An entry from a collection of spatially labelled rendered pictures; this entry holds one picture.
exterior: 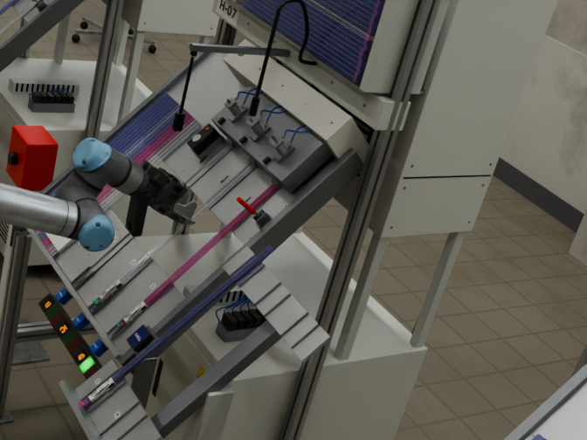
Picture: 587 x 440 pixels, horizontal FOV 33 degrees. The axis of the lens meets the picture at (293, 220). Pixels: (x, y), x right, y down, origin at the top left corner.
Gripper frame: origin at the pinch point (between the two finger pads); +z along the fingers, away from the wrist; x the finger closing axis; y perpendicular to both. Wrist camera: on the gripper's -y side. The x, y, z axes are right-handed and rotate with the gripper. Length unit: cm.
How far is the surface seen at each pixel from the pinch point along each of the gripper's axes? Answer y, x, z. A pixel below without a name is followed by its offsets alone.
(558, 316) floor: 36, 56, 263
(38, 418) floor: -87, 47, 41
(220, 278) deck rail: -3.3, -21.1, -0.2
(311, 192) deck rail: 24.2, -21.1, 6.0
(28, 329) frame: -62, 50, 19
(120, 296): -23.0, -3.0, -4.8
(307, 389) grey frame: -18, -25, 45
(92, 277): -25.7, 9.3, -5.4
